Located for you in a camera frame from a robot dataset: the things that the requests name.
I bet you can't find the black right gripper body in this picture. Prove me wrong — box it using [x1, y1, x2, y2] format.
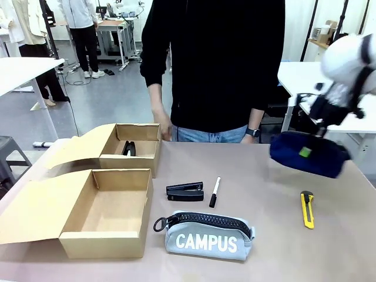
[308, 93, 350, 126]

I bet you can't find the bystander in cream coat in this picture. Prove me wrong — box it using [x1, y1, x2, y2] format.
[0, 0, 71, 107]

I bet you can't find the black smartwatch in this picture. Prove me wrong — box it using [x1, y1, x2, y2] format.
[244, 126, 262, 139]

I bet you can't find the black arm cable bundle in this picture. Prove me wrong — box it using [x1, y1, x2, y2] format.
[348, 66, 371, 119]

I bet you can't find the large open cardboard box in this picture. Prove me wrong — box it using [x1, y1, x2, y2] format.
[0, 167, 155, 260]

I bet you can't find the navy blue zipper pouch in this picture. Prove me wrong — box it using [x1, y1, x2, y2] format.
[269, 131, 352, 179]

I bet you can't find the grey metal stool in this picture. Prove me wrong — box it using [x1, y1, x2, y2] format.
[0, 135, 33, 192]

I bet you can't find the black and white marker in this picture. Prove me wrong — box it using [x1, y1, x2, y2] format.
[209, 176, 222, 209]

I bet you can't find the person in black sweater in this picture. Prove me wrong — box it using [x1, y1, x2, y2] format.
[139, 0, 287, 145]

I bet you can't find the yellow utility knife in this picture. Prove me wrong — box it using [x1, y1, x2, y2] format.
[300, 190, 315, 230]

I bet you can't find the grey CAMPUS zipper pouch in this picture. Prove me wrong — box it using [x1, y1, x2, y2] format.
[153, 210, 256, 261]

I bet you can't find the person's right forearm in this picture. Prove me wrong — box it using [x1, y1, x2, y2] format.
[147, 83, 165, 114]

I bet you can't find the black tripod pole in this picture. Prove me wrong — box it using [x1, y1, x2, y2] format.
[39, 0, 61, 59]

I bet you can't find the small cardboard box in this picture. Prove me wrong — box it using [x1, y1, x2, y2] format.
[43, 122, 163, 179]

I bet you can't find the black stapler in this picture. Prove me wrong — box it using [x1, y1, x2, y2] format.
[121, 140, 137, 157]
[166, 182, 205, 203]

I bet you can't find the background white robot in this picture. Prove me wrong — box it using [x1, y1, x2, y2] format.
[106, 0, 145, 19]

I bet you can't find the wooden shelf with boxes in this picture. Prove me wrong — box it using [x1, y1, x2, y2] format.
[308, 19, 339, 49]

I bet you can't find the person's left forearm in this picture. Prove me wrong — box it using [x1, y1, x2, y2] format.
[248, 108, 265, 130]

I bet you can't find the person's left hand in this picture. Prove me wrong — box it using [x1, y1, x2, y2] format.
[240, 134, 262, 145]

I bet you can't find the bystander in grey jacket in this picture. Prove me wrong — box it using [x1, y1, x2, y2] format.
[56, 0, 106, 79]

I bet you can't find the white table with white legs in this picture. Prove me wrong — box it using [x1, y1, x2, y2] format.
[0, 56, 66, 142]

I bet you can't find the person's right hand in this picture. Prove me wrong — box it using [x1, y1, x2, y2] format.
[150, 108, 174, 142]

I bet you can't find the background workbench with brown top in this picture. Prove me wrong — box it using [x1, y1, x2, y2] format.
[96, 19, 139, 72]

